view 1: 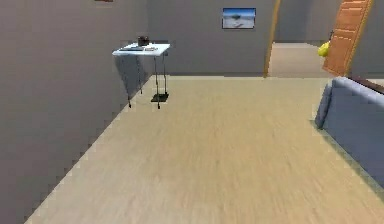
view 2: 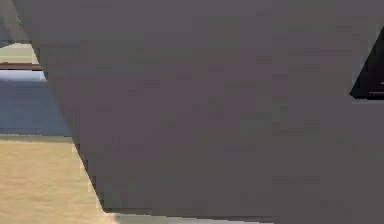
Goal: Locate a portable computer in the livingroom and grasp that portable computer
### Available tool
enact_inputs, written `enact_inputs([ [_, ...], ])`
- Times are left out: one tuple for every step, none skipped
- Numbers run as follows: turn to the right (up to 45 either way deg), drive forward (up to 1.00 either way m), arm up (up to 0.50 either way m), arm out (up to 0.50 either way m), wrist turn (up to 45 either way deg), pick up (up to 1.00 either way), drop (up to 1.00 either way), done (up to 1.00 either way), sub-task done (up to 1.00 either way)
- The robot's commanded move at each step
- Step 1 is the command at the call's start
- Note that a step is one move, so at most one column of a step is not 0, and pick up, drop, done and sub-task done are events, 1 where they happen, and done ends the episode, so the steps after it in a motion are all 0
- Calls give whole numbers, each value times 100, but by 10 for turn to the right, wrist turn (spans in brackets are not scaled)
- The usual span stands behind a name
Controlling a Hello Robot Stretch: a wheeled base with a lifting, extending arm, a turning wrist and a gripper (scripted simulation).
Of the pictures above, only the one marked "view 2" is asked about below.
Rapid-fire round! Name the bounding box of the black laptop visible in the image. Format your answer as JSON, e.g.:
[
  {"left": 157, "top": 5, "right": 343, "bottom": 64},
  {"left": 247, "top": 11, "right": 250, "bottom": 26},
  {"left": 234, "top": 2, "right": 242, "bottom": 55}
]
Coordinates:
[{"left": 349, "top": 25, "right": 384, "bottom": 100}]

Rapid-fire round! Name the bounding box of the grey table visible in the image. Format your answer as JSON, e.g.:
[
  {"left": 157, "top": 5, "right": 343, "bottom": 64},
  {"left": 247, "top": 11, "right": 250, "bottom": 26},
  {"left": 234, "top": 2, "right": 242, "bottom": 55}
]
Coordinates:
[{"left": 11, "top": 0, "right": 384, "bottom": 224}]

